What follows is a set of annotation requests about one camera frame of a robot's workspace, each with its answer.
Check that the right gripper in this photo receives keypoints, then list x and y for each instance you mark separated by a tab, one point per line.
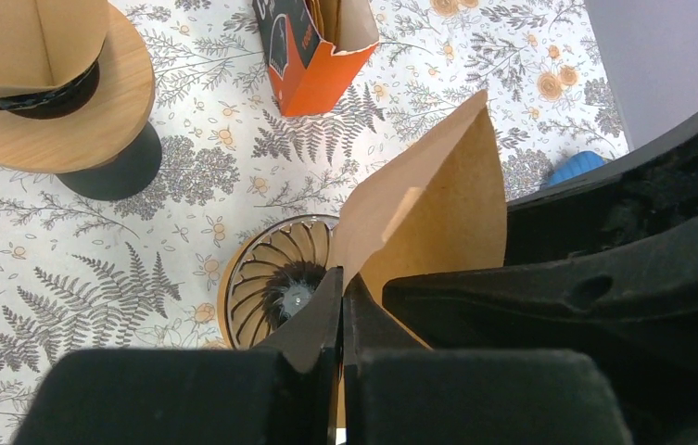
632	309

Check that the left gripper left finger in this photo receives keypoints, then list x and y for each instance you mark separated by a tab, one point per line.
282	391

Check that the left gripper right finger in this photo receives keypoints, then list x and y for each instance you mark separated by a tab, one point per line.
399	392

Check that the grey ribbed glass dripper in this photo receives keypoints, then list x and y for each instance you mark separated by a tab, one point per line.
272	277

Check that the orange coffee filter box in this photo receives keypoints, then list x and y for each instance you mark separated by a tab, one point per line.
314	49

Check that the blue glass dripper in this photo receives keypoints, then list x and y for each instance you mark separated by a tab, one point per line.
55	103

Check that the brown paper coffee filter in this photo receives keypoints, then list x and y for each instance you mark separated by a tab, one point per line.
47	44

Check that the red-rimmed glass carafe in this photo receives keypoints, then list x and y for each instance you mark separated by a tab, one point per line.
127	175

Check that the blue cloth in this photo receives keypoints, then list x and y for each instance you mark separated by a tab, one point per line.
580	163

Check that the floral table mat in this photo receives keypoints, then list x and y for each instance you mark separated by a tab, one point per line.
144	271

